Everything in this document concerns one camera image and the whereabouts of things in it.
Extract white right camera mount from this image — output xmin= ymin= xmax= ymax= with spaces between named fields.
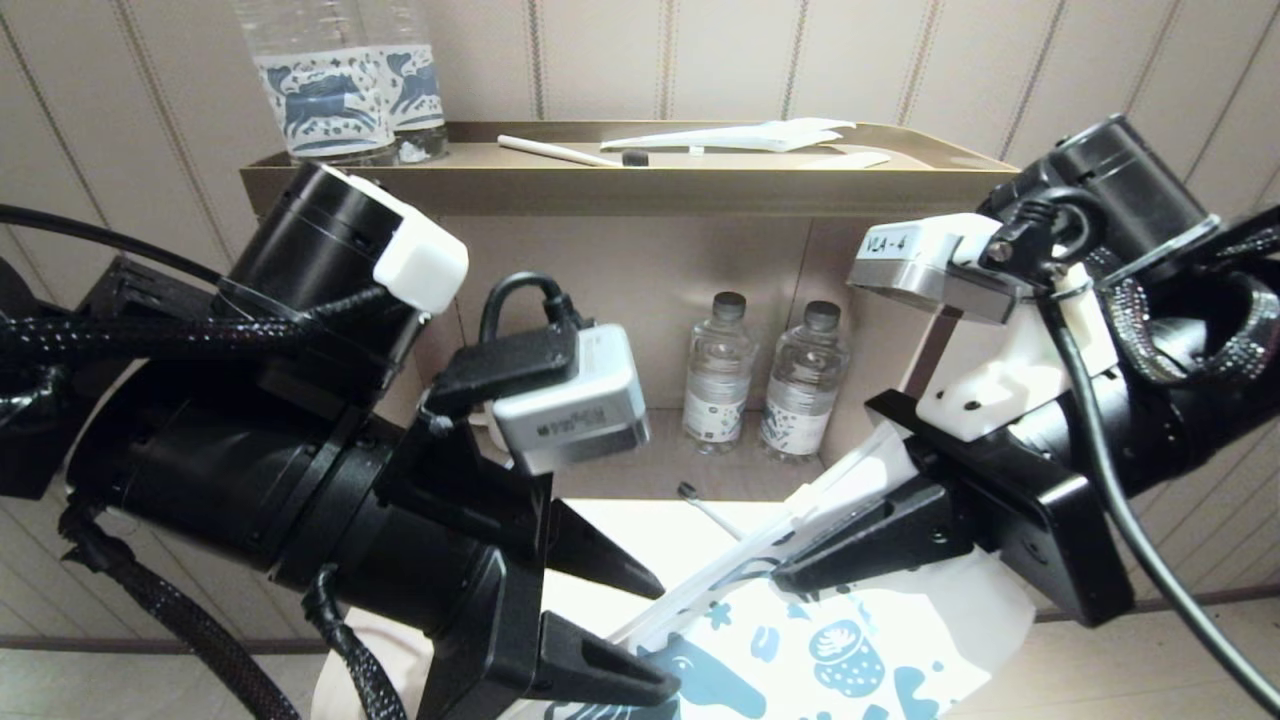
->
xmin=915 ymin=290 xmax=1116 ymax=441

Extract white packet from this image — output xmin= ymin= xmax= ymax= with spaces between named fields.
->
xmin=600 ymin=118 xmax=857 ymax=154

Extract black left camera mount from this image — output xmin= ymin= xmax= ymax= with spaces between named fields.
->
xmin=425 ymin=320 xmax=581 ymax=421

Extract small clear water bottle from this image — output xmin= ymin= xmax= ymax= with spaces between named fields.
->
xmin=682 ymin=292 xmax=758 ymax=456
xmin=760 ymin=301 xmax=849 ymax=463

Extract beige shelf unit bronze tray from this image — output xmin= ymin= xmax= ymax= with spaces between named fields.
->
xmin=240 ymin=120 xmax=1021 ymax=501

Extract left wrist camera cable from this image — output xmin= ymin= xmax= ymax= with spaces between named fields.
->
xmin=480 ymin=272 xmax=579 ymax=341

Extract large blue-label water bottle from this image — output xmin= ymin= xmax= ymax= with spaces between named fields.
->
xmin=232 ymin=0 xmax=396 ymax=166
xmin=355 ymin=0 xmax=451 ymax=164

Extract white toothbrush dark bristles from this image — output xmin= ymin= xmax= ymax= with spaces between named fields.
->
xmin=677 ymin=483 xmax=746 ymax=541
xmin=497 ymin=135 xmax=649 ymax=168

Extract smooth black left arm cable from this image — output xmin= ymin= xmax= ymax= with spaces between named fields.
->
xmin=0 ymin=205 xmax=231 ymax=286

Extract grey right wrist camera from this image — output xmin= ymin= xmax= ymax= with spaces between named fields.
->
xmin=848 ymin=213 xmax=1041 ymax=326

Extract white blue-patterned plastic bag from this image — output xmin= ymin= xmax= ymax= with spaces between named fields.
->
xmin=515 ymin=420 xmax=1036 ymax=720

